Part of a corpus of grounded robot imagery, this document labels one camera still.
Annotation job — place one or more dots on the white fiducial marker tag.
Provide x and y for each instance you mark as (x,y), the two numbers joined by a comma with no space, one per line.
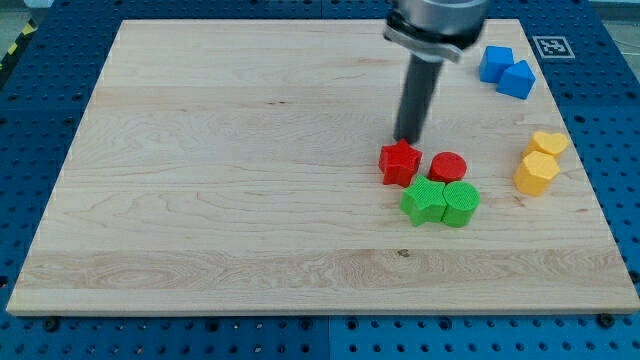
(553,47)

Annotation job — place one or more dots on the yellow hexagon block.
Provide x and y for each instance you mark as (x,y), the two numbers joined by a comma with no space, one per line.
(535,173)

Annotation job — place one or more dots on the red star block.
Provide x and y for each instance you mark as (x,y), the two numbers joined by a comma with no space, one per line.
(399,163)

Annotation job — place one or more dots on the green star block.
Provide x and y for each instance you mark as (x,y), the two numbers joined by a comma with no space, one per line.
(423,201)

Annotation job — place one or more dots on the red circle block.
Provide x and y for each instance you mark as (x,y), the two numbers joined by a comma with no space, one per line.
(447,167)

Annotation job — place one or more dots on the yellow heart block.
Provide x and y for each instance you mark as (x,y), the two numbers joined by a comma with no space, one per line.
(553,144)

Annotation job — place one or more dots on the green circle block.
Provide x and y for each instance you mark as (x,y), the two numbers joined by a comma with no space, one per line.
(462,199)

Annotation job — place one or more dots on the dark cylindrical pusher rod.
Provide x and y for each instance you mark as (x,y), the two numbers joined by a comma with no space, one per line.
(419,85)

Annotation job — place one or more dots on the yellow black hazard tape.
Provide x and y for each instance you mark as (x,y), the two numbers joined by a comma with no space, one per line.
(17,48)

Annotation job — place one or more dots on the blue cube block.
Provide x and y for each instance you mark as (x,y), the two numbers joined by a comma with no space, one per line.
(495,60)

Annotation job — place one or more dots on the wooden board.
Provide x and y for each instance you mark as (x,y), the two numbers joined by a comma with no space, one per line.
(231,168)

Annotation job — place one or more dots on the blue pentagon block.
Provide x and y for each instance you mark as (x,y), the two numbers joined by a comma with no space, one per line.
(517,80)

